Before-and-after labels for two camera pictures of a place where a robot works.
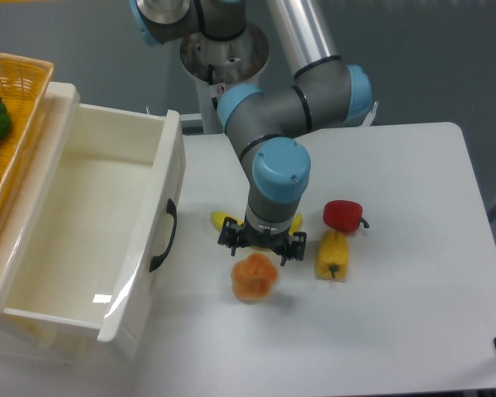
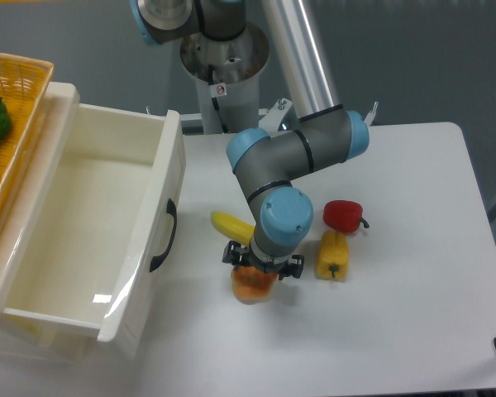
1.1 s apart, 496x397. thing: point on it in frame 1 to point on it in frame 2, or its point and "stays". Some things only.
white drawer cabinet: [74, 270] stays
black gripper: [234, 234] to [236, 255]
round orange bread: [253, 278] stays
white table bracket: [369, 120] stays
